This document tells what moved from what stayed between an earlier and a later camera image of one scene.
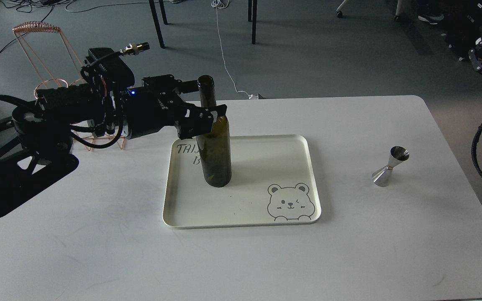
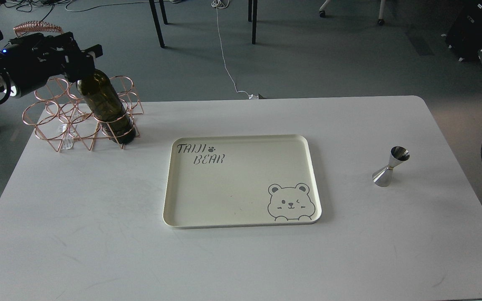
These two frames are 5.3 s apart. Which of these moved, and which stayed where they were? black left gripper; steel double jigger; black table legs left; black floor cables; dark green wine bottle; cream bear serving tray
Moved: dark green wine bottle; black left gripper
Stayed: black floor cables; black table legs left; steel double jigger; cream bear serving tray
